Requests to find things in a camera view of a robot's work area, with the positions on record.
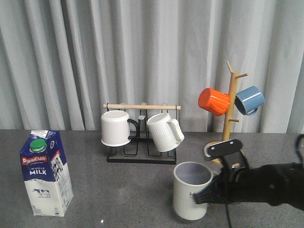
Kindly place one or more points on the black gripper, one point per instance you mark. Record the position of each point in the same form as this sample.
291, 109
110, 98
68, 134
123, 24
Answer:
227, 187

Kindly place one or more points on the cream HOME mug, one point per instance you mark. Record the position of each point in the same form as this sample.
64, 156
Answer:
190, 178

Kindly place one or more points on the blue white milk carton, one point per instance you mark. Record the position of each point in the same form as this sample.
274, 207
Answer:
45, 172

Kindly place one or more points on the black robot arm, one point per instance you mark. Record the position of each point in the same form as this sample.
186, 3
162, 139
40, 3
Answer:
274, 184

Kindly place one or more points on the white ribbed mug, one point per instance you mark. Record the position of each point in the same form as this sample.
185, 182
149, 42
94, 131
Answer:
165, 131

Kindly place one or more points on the orange mug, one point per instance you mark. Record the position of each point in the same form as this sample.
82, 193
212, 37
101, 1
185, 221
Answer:
214, 101

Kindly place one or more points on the blue mug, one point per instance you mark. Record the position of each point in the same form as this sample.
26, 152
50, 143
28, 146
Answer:
249, 100

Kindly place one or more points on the grey curtain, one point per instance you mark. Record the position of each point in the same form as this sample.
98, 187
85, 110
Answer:
61, 60

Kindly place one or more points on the black wire mug rack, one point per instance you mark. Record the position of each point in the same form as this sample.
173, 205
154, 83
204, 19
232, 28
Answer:
141, 149

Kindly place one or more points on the white mug black handle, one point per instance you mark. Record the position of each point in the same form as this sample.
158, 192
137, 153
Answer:
115, 130

